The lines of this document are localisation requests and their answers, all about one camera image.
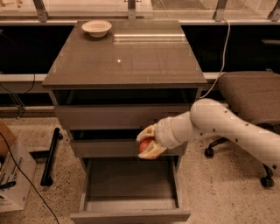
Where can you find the grey middle drawer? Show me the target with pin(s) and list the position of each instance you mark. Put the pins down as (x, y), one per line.
(105, 143)

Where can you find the white cardboard box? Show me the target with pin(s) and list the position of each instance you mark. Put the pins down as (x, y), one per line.
(15, 159)

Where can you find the grey top drawer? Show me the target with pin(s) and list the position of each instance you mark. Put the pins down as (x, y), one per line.
(107, 109)

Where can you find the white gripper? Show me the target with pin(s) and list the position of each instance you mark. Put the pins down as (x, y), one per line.
(164, 133)

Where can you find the white paper bowl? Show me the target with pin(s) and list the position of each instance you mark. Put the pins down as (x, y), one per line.
(96, 28)

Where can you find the grey drawer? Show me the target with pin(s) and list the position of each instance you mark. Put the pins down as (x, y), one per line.
(128, 190)
(105, 143)
(107, 109)

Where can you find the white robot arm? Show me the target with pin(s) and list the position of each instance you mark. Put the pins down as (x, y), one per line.
(207, 118)

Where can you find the grey bottom drawer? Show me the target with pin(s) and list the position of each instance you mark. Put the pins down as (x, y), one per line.
(128, 190)

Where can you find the red apple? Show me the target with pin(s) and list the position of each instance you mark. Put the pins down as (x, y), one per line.
(144, 144)

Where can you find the grey office chair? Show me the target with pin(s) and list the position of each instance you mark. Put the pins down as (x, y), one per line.
(254, 96)

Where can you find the grey drawer cabinet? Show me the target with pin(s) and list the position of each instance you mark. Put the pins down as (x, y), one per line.
(140, 54)

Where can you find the black metal bar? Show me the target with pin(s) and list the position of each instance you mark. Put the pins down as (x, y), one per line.
(46, 178)

